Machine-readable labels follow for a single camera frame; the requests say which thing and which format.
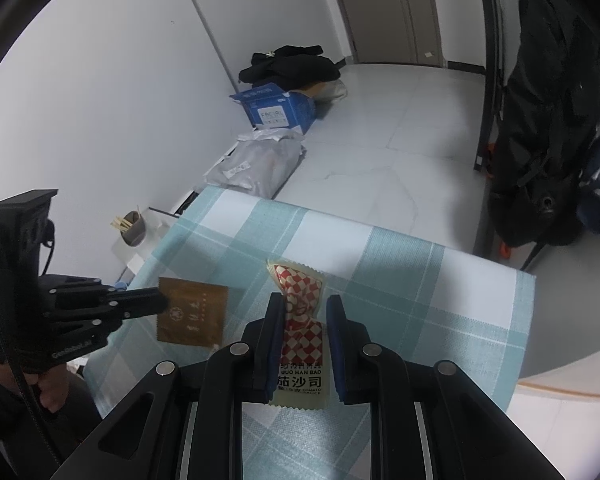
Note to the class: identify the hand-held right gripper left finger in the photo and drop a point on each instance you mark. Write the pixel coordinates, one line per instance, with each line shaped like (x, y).
(275, 340)

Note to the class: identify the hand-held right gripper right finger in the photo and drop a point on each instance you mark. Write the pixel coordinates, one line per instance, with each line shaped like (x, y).
(336, 345)

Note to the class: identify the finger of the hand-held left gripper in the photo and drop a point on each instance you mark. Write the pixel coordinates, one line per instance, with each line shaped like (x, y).
(135, 311)
(135, 296)

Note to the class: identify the brown square packet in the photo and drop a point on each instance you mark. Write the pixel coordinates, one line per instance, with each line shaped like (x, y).
(192, 315)

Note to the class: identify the red checkered sauce packet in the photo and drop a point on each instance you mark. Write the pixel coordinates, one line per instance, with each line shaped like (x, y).
(302, 285)

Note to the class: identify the person's left forearm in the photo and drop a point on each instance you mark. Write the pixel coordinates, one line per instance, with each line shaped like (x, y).
(5, 440)

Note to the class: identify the person's left hand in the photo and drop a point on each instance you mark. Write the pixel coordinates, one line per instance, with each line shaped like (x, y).
(55, 385)

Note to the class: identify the grey and white cup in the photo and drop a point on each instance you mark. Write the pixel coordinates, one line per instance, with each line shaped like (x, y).
(135, 232)

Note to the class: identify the bundle of wooden chopsticks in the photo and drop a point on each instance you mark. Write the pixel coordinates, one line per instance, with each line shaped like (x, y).
(120, 222)

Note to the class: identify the checked teal tablecloth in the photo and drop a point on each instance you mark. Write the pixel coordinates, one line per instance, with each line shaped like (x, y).
(405, 285)

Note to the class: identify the grey plastic mailer bag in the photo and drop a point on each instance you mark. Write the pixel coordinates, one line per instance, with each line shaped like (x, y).
(255, 167)

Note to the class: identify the white plastic bag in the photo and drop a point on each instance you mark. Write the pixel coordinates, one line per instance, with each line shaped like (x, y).
(265, 135)

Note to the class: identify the blue cardboard box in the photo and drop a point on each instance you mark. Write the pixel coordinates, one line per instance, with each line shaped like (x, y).
(275, 110)

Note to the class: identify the brown cardboard box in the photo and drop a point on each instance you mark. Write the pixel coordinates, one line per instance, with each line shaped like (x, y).
(325, 91)

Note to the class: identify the black clothes pile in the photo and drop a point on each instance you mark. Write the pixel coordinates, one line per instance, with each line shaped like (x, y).
(290, 67)

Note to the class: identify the black jacket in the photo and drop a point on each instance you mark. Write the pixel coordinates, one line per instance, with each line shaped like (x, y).
(540, 135)

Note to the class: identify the black framed glass door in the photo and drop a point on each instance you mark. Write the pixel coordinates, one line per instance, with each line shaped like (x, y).
(490, 60)

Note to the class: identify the grey entrance door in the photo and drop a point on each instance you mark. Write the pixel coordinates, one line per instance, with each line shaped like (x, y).
(380, 10)

